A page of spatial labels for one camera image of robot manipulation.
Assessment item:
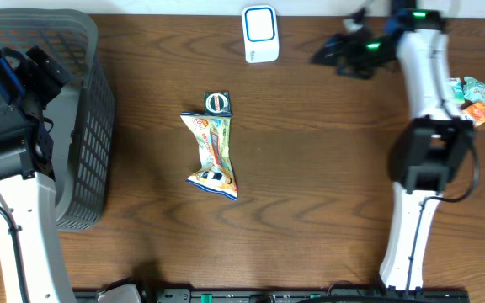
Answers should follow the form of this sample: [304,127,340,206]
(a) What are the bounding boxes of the dark round-label can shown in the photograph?
[204,91,232,115]

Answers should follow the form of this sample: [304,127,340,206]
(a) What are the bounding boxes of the orange small snack pack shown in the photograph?
[461,101,485,127]

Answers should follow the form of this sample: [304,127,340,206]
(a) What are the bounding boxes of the mint green snack packet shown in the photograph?
[463,77,485,105]

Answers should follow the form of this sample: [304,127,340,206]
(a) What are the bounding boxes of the orange wet wipes pack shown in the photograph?
[180,111,238,201]

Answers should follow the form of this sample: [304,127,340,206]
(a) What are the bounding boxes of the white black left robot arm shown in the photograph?
[0,46,143,302]

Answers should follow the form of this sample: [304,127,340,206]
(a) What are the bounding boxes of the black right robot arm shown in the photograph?
[312,1,480,295]

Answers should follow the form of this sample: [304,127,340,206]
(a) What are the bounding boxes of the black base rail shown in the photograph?
[74,284,471,303]

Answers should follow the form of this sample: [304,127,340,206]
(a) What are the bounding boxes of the teal small tissue pack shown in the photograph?
[449,77,465,108]

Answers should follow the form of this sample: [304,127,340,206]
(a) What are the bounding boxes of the dark grey plastic basket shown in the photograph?
[0,8,115,232]

